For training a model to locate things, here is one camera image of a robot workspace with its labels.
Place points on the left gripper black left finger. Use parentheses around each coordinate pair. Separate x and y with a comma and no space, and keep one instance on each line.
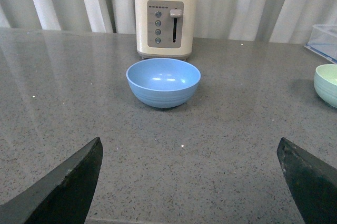
(64,195)

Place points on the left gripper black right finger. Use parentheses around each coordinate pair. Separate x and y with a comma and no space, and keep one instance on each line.
(311,181)

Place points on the green plastic bowl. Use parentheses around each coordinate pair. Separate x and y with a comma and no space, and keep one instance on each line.
(325,83)

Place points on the blue plastic bowl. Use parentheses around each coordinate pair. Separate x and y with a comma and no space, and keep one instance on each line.
(163,82)

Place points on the clear plastic food container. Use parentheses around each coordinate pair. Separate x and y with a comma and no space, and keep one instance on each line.
(323,41)

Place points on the white curtain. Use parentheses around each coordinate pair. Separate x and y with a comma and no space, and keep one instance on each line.
(281,21)

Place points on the cream two-slot toaster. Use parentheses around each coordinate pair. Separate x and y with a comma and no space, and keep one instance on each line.
(165,28)

